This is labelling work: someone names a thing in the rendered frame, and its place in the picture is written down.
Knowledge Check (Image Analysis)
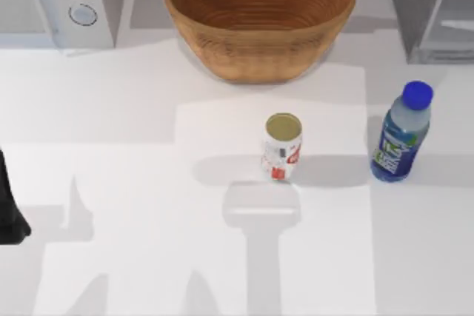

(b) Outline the red and white can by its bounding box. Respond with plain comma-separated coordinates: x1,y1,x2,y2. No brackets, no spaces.
261,112,304,183

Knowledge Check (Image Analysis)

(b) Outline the brown wooden basket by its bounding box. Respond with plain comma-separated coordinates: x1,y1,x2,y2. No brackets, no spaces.
164,0,357,84

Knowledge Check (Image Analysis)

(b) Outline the blue bottle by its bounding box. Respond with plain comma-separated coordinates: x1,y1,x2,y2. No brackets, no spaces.
370,80,434,183

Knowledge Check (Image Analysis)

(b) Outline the pale microwave oven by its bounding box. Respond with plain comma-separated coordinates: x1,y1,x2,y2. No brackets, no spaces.
0,0,130,50

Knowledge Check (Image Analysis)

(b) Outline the round microwave knob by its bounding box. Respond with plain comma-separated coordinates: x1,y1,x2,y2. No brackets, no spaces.
68,3,99,27

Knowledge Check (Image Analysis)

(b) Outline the grey cabinet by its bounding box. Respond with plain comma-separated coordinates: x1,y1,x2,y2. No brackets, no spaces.
383,0,474,66

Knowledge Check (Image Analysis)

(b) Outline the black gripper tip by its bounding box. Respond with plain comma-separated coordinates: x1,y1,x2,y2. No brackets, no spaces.
0,149,32,246

